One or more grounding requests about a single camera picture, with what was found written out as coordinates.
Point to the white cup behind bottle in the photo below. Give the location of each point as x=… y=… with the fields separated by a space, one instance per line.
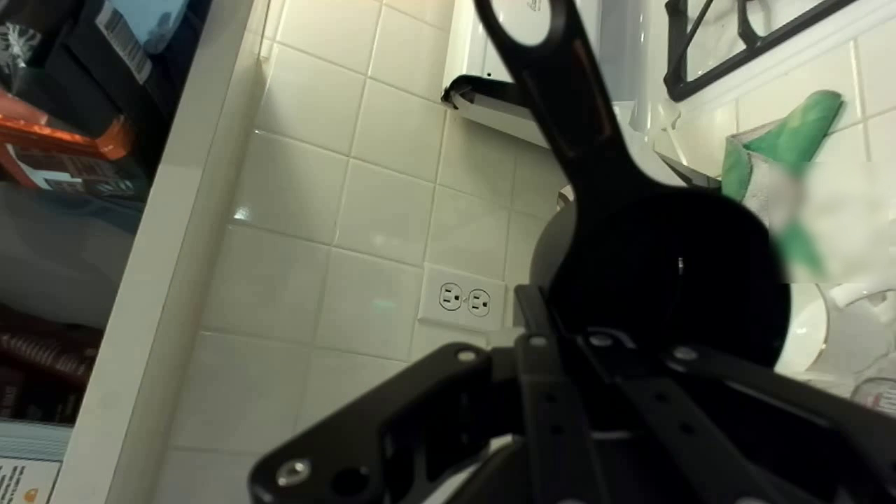
x=808 y=325

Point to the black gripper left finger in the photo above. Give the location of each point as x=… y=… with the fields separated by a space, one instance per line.
x=511 y=411

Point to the white wall shelf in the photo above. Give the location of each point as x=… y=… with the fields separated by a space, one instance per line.
x=121 y=432

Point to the small black pot with handle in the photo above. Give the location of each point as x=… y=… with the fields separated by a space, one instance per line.
x=661 y=264

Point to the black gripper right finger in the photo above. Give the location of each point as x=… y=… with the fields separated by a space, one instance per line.
x=744 y=434

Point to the black stove grate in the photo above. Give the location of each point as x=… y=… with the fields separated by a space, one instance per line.
x=707 y=40

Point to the white wall power outlet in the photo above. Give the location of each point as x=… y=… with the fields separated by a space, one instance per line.
x=461 y=300

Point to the colourful snack bag on shelf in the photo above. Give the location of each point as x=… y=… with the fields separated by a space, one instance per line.
x=77 y=119

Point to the blue white box on shelf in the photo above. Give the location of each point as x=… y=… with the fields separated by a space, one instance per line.
x=142 y=37

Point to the crumpled white paper towel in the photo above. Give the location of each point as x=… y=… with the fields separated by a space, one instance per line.
x=854 y=243

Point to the clear glass cup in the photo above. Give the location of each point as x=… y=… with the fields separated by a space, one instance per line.
x=857 y=353

